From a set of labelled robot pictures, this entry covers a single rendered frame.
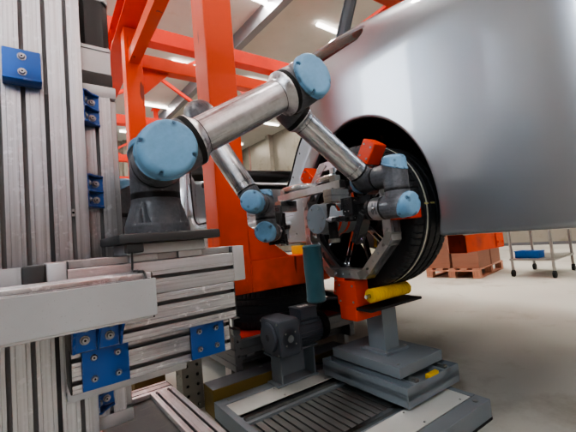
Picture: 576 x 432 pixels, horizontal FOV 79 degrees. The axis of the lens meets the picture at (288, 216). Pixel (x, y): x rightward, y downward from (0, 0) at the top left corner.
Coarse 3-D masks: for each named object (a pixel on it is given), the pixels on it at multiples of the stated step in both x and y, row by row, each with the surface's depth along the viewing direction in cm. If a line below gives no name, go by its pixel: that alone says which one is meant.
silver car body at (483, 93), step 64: (448, 0) 124; (512, 0) 107; (384, 64) 148; (448, 64) 125; (512, 64) 108; (448, 128) 126; (512, 128) 109; (192, 192) 368; (448, 192) 126; (512, 192) 109
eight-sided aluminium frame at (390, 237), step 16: (320, 176) 166; (384, 192) 135; (304, 208) 177; (304, 224) 178; (384, 224) 136; (320, 240) 178; (384, 240) 136; (400, 240) 137; (384, 256) 142; (336, 272) 159; (352, 272) 151; (368, 272) 144
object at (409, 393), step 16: (336, 368) 165; (352, 368) 163; (432, 368) 151; (448, 368) 149; (352, 384) 156; (368, 384) 149; (384, 384) 141; (400, 384) 141; (416, 384) 136; (432, 384) 141; (448, 384) 147; (400, 400) 135; (416, 400) 135
